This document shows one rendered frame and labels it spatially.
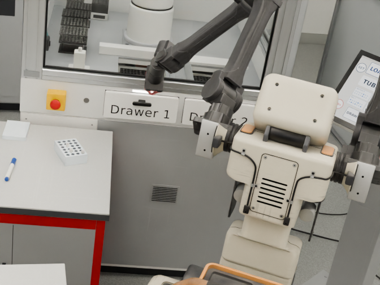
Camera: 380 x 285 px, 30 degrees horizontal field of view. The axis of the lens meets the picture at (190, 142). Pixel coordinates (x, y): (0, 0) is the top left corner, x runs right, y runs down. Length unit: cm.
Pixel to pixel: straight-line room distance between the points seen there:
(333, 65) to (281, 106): 311
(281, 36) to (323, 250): 138
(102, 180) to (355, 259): 116
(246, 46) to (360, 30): 259
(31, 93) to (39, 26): 27
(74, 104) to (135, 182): 43
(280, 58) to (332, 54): 225
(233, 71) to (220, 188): 102
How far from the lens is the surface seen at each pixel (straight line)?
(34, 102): 284
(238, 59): 214
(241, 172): 193
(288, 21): 275
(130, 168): 296
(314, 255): 370
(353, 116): 278
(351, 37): 481
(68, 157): 258
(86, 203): 240
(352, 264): 311
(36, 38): 274
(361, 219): 300
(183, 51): 243
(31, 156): 264
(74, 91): 281
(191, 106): 281
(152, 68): 252
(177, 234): 316
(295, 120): 189
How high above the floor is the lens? 210
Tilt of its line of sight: 28 degrees down
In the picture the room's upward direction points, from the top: 9 degrees clockwise
